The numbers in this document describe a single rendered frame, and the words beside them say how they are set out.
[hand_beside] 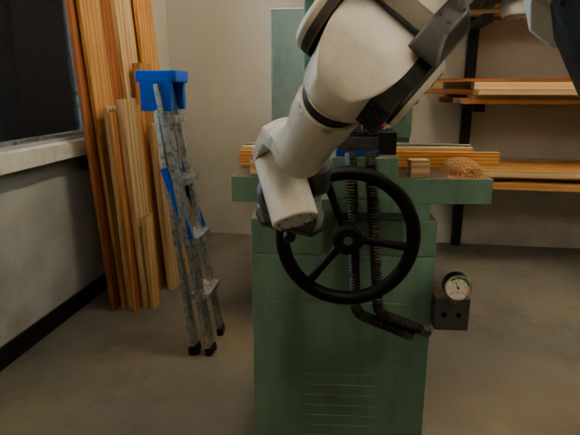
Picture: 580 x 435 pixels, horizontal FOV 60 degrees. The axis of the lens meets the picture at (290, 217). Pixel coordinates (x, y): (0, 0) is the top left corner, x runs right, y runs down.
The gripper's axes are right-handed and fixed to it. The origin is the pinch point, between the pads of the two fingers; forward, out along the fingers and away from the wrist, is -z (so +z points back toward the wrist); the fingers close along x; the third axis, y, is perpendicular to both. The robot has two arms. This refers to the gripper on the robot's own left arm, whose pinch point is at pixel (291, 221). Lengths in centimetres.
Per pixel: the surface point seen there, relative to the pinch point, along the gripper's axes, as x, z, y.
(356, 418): 23, -51, -35
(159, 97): -68, -77, 54
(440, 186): 29.0, -20.9, 20.7
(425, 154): 26, -32, 33
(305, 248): 1.6, -28.5, 1.3
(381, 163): 14.4, -9.3, 18.7
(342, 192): 7.6, -12.4, 11.8
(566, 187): 131, -198, 104
